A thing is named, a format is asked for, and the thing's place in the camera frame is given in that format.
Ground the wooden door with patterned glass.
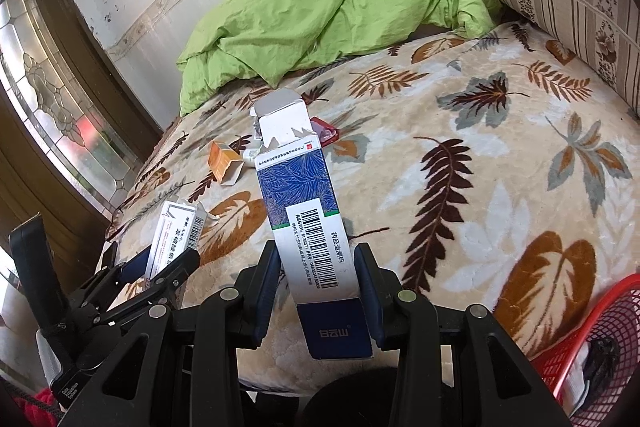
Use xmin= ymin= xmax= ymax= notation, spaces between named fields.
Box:
xmin=0 ymin=0 xmax=171 ymax=288

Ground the green quilt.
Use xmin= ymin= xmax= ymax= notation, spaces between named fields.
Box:
xmin=176 ymin=0 xmax=503 ymax=116

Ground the red cigarette pack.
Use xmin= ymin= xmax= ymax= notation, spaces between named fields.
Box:
xmin=310 ymin=117 xmax=341 ymax=148

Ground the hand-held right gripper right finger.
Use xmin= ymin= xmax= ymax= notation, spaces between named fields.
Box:
xmin=353 ymin=243 xmax=571 ymax=427

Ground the small orange box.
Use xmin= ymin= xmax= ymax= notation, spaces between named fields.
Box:
xmin=207 ymin=141 xmax=246 ymax=184

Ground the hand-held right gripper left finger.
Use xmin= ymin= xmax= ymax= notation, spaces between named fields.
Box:
xmin=65 ymin=252 xmax=282 ymax=427

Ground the red knitted cloth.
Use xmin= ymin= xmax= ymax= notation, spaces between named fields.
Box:
xmin=12 ymin=394 xmax=58 ymax=427

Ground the leaf print blanket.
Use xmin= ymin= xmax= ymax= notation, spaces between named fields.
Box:
xmin=102 ymin=21 xmax=640 ymax=398

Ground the red mesh basket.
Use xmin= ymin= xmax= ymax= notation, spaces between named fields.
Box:
xmin=530 ymin=274 xmax=640 ymax=427

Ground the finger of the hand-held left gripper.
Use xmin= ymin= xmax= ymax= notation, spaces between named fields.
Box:
xmin=97 ymin=241 xmax=153 ymax=308
xmin=75 ymin=248 xmax=202 ymax=358

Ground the blue and white medicine box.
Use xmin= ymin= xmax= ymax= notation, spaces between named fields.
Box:
xmin=249 ymin=89 xmax=375 ymax=362

